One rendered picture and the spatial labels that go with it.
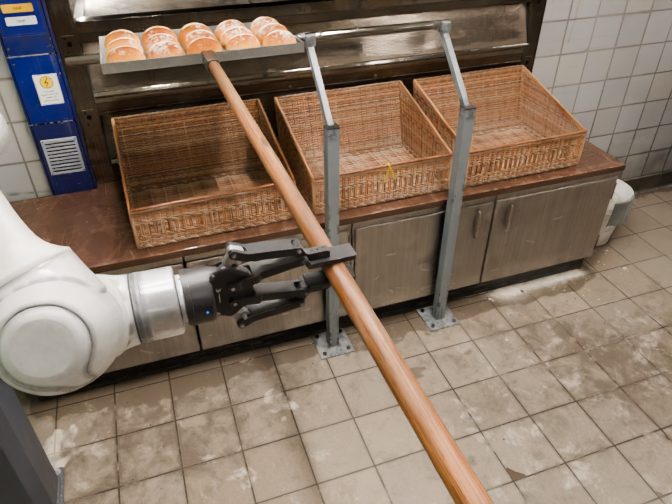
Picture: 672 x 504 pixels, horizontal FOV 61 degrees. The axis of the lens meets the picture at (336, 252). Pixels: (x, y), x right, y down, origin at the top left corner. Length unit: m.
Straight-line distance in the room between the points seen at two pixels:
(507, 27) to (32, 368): 2.43
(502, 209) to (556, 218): 0.31
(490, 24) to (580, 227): 0.96
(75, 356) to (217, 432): 1.60
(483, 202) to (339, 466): 1.11
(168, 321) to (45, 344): 0.22
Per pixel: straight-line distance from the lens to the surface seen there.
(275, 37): 1.71
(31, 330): 0.53
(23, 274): 0.58
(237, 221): 1.96
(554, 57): 2.92
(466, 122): 1.99
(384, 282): 2.28
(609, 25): 3.06
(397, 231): 2.15
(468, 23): 2.61
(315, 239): 0.82
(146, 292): 0.72
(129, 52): 1.66
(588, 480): 2.13
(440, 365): 2.31
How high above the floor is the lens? 1.68
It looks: 36 degrees down
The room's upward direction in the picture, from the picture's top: straight up
